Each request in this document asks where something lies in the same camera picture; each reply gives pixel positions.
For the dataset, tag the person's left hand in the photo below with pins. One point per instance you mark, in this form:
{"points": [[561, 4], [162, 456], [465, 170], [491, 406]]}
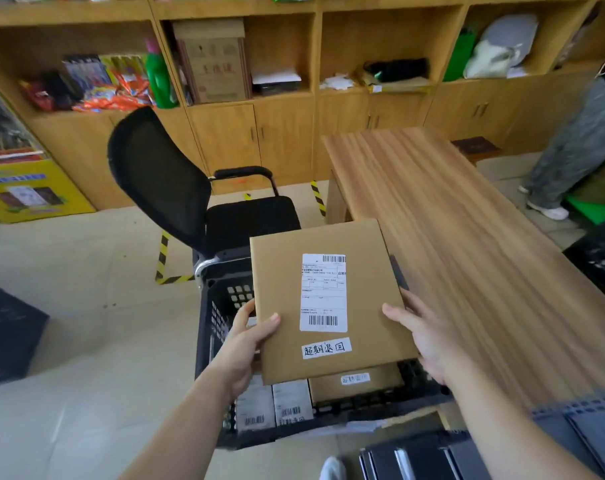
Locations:
{"points": [[237, 354]]}

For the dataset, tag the person's right hand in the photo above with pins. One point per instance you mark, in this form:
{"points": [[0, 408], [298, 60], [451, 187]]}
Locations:
{"points": [[437, 344]]}

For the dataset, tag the brown cardboard box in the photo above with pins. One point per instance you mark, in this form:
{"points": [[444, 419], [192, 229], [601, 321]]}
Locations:
{"points": [[277, 274], [255, 409], [357, 389]]}

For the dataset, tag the small taped brown box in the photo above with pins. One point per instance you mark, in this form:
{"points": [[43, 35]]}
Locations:
{"points": [[292, 402]]}

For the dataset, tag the grey metal pegboard shelf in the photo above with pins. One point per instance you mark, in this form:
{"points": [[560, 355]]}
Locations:
{"points": [[582, 429]]}

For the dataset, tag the black plastic basket green lid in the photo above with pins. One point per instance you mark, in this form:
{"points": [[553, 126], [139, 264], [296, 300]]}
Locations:
{"points": [[597, 254]]}

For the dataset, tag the person's right forearm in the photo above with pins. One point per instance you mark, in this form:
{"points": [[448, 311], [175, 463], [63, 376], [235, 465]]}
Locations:
{"points": [[517, 434]]}

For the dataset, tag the person's left forearm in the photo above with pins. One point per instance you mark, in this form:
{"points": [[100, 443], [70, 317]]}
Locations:
{"points": [[177, 434]]}

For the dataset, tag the person's white shoe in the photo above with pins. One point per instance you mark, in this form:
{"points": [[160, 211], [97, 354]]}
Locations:
{"points": [[332, 469]]}

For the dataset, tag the handwritten white paper label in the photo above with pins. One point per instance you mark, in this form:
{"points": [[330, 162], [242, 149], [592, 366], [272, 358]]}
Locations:
{"points": [[332, 428]]}

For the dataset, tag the wooden desk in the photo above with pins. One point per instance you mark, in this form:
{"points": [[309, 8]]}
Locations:
{"points": [[457, 219]]}

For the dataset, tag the black mesh office chair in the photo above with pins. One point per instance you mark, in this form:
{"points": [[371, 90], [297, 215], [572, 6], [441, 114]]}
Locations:
{"points": [[157, 179]]}

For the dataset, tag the dark brown flat case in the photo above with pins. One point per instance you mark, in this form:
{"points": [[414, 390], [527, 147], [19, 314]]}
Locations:
{"points": [[476, 148]]}

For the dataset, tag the plain brown carton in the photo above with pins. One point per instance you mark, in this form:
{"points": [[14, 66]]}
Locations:
{"points": [[602, 184]]}

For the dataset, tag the yellow display stand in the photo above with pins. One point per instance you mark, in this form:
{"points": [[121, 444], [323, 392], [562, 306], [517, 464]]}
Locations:
{"points": [[37, 194]]}

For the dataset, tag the black yellow bundle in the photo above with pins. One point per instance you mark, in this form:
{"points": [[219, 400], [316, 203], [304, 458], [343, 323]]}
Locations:
{"points": [[397, 69]]}

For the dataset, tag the white crumpled paper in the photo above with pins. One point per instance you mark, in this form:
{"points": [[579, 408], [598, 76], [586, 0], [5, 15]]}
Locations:
{"points": [[337, 83]]}

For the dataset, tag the green bottle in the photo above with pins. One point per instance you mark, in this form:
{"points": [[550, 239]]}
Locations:
{"points": [[160, 77]]}

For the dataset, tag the green bag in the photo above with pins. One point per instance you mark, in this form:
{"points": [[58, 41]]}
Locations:
{"points": [[460, 54]]}

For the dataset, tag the upright cardboard carton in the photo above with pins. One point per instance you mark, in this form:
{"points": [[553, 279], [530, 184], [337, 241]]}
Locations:
{"points": [[215, 64]]}

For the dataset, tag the pile of red snack packets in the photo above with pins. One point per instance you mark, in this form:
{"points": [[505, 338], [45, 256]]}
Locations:
{"points": [[107, 89]]}

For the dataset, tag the white cloth bag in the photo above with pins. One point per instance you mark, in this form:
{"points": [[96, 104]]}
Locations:
{"points": [[502, 44]]}

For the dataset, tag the black bottle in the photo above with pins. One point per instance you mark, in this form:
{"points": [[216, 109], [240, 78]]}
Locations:
{"points": [[577, 37]]}

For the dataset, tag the wooden wall cabinet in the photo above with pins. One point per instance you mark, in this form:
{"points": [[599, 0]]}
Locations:
{"points": [[282, 134]]}

